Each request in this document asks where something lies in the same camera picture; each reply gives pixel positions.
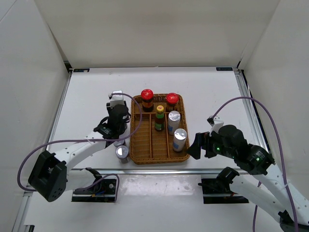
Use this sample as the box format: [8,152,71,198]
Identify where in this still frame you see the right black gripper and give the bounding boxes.
[186,129,236,160]

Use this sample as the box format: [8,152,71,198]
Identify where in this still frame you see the silver-lid white can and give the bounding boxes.
[168,111,181,135]
[172,128,187,152]

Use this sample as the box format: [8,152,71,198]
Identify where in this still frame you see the white-lid spice jar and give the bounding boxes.
[113,140,126,147]
[115,145,129,163]

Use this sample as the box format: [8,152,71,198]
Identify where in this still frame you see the red-lid sauce jar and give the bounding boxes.
[141,89,154,112]
[166,93,179,112]

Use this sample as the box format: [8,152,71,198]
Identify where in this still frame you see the yellow-cap sauce bottle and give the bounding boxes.
[154,105,165,131]

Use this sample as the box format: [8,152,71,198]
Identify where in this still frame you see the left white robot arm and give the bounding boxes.
[28,100,131,202]

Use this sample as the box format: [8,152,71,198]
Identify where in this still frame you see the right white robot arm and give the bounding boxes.
[187,125,309,232]

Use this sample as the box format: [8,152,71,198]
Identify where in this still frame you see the brown wicker basket tray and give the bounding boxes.
[129,93,191,165]

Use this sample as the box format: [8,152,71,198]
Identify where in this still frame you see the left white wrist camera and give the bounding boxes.
[108,90,125,108]

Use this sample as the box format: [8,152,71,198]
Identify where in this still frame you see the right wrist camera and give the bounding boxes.
[207,116,224,134]

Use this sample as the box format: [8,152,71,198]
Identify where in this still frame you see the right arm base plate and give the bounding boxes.
[198,178,249,204]

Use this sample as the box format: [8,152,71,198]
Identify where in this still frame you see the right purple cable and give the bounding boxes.
[212,96,300,232]

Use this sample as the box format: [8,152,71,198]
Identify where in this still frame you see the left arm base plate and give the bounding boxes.
[71,168,120,203]

